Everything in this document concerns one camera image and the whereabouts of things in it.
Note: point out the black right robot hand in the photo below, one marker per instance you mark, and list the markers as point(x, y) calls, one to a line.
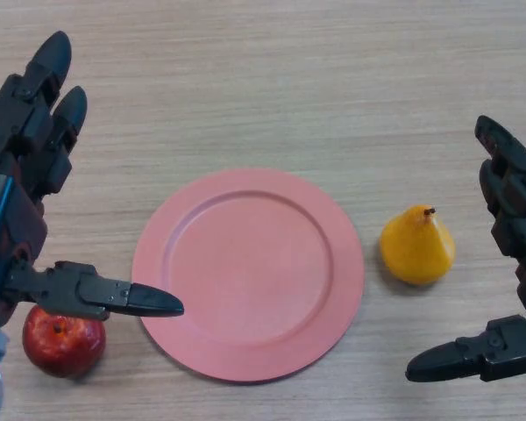
point(515, 184)

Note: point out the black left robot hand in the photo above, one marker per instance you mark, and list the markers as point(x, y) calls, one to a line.
point(13, 210)

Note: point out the yellow pear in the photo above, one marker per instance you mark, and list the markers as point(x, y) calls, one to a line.
point(416, 245)

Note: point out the pink round plate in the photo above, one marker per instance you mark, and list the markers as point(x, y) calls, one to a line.
point(250, 280)

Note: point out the red apple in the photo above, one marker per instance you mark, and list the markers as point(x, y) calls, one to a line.
point(61, 346)

